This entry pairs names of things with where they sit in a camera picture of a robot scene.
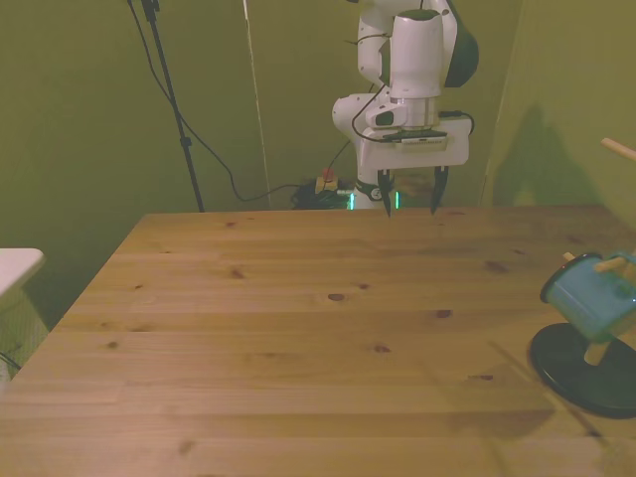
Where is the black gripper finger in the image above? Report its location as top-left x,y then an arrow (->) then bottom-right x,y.
377,168 -> 397,220
429,166 -> 450,217

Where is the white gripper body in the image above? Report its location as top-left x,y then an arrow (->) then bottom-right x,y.
360,116 -> 471,173

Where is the blue enamel mug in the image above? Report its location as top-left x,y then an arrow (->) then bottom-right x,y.
540,251 -> 636,344

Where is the wooden mug tree black base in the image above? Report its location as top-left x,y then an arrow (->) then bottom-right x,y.
529,137 -> 636,419

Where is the yellow emergency stop box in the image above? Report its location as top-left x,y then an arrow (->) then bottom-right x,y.
315,168 -> 342,196

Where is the black tripod stand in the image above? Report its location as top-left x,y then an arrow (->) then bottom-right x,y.
141,0 -> 207,214

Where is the white side table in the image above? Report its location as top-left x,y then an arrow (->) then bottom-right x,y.
0,247 -> 46,305

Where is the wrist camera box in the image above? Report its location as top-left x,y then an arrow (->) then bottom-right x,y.
382,127 -> 447,153

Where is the black cable bundle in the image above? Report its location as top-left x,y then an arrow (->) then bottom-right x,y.
290,183 -> 350,211

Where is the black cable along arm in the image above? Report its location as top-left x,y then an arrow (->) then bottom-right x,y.
341,29 -> 476,143

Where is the white wall trim strip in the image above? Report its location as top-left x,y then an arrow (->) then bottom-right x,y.
242,0 -> 272,210

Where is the black tripod cable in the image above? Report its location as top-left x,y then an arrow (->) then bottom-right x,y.
126,0 -> 302,203

